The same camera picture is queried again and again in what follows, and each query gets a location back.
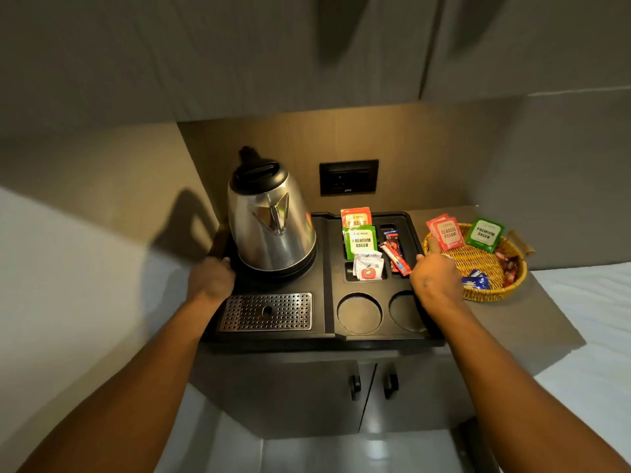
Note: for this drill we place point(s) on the person's right hand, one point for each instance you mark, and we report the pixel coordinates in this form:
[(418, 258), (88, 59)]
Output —
[(437, 285)]

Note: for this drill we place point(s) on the person's left hand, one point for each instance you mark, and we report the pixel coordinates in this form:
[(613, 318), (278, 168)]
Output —
[(209, 281)]

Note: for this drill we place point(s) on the person's left thumb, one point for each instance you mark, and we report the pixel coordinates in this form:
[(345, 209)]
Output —
[(226, 263)]

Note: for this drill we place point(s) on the person's right thumb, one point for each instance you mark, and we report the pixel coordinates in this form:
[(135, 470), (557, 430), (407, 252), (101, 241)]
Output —
[(420, 261)]

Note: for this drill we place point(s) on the black plastic hospitality tray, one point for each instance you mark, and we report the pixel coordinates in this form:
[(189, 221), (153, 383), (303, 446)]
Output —
[(325, 310)]

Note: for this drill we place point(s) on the person's right forearm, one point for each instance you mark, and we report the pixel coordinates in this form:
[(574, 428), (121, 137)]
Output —
[(512, 398)]

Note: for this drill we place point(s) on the person's left forearm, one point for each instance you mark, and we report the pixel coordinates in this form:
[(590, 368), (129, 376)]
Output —
[(123, 394)]

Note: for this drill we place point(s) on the red stick sachet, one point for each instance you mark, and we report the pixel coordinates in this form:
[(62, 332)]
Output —
[(397, 260)]

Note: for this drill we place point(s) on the dark coffee stick sachet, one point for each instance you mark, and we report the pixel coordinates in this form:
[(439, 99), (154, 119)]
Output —
[(393, 239)]

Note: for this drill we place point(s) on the red tea bag packet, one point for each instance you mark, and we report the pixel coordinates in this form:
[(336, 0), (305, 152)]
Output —
[(446, 233)]

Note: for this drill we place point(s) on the white sugar sachet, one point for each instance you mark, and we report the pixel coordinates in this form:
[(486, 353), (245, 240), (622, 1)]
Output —
[(368, 266)]

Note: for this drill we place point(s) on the stainless steel electric kettle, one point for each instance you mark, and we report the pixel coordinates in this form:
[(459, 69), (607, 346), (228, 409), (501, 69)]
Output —
[(271, 226)]

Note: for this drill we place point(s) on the blue creamer sachet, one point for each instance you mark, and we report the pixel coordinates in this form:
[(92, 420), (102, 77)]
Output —
[(476, 280)]

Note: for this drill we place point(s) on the woven wicker basket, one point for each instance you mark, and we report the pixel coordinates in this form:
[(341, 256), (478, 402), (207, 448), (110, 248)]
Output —
[(480, 263)]

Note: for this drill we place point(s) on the green tea bag packet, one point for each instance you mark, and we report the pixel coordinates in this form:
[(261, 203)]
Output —
[(485, 234), (361, 241)]

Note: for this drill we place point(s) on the perforated metal drip grate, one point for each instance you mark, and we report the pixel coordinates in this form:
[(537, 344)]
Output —
[(266, 312)]

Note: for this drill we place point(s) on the orange tea bag packet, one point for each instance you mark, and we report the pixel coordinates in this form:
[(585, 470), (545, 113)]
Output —
[(356, 217)]

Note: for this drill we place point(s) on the red wrapped candies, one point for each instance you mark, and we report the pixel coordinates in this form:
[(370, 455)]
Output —
[(507, 268)]

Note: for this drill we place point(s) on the grey lower cabinet door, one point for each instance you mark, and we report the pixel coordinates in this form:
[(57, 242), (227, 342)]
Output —
[(424, 394), (286, 394)]

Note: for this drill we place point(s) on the white bed sheet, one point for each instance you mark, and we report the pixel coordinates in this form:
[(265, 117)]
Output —
[(591, 339)]

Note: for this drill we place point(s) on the grey overhead cabinet door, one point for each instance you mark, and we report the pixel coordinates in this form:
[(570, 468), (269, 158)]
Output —
[(532, 39), (207, 54)]

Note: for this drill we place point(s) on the black wall power socket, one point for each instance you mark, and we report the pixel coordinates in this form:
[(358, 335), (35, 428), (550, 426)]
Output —
[(348, 177)]

